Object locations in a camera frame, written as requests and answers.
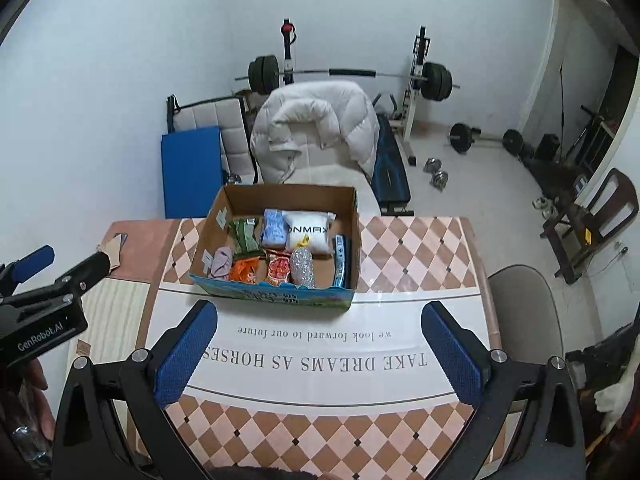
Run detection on grey round chair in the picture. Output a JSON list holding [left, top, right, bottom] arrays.
[[488, 264, 564, 364]]

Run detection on brown cardboard box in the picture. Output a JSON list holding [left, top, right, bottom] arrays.
[[189, 184, 361, 310]]

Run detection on barbell on rack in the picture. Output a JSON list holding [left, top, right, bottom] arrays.
[[234, 55, 460, 102]]

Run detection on red snack bag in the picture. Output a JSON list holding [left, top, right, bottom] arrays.
[[266, 249, 291, 287]]

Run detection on yellow silver scrubbing sponge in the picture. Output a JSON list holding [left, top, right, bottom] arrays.
[[290, 236, 316, 289]]

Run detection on checkered printed tablecloth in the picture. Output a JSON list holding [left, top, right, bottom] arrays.
[[64, 216, 507, 480]]

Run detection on orange snack bag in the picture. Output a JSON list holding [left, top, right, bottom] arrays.
[[228, 256, 262, 285]]

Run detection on white ONMAX pouch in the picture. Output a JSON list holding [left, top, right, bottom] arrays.
[[282, 211, 335, 256]]

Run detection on blue white snack bag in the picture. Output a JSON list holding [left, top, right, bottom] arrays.
[[260, 209, 288, 250]]

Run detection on dark wooden chair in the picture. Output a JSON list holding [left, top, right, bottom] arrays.
[[539, 168, 639, 285]]

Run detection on lilac fluffy cloth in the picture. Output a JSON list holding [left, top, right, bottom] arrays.
[[208, 246, 234, 281]]

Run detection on white padded board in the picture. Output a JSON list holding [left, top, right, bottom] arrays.
[[166, 94, 260, 184]]

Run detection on white puffer jacket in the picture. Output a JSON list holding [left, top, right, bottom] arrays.
[[250, 79, 380, 184]]

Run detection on green snack bag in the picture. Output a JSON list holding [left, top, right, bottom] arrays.
[[229, 217, 262, 261]]

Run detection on beige card on table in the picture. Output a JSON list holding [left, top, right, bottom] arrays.
[[96, 233, 128, 272]]

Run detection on blue folded mat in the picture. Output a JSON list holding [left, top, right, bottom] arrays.
[[160, 127, 222, 219]]

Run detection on light blue flat packet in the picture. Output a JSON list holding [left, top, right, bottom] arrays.
[[333, 234, 349, 288]]

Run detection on blue weight bench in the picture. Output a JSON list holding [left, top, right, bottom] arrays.
[[371, 114, 414, 217]]

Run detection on barbell on floor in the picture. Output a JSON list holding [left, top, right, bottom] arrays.
[[448, 122, 524, 156]]

